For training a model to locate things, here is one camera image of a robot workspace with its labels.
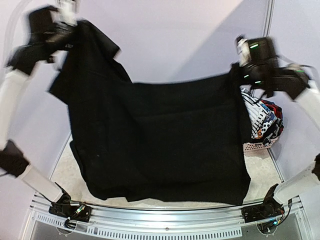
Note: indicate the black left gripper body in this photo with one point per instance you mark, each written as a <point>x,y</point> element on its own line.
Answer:
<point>60,40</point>

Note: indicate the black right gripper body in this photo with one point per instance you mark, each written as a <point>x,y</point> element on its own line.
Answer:
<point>244,69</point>

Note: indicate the black shirt with buttons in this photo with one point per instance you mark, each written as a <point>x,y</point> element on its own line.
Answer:
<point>176,142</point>

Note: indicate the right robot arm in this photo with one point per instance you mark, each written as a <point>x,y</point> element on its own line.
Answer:
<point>290,160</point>

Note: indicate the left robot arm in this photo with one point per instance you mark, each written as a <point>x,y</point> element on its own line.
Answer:
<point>51,29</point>

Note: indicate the pink perforated laundry basket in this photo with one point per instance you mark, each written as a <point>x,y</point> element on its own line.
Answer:
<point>248,147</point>

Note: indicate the white striped garment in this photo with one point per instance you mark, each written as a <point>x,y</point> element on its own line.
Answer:
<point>256,112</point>

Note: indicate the colourful patterned garment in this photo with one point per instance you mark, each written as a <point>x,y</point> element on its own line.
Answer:
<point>272,125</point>

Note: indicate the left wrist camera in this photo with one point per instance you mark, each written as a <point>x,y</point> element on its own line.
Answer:
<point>67,11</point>

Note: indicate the right aluminium corner post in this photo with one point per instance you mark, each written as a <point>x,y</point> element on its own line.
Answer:
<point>268,18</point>

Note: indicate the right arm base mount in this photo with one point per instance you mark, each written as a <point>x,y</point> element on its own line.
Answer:
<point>263,211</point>

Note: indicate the aluminium front rail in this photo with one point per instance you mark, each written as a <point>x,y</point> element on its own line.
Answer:
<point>110,223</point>

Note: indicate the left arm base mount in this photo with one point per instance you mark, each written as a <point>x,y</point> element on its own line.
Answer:
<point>75,211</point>

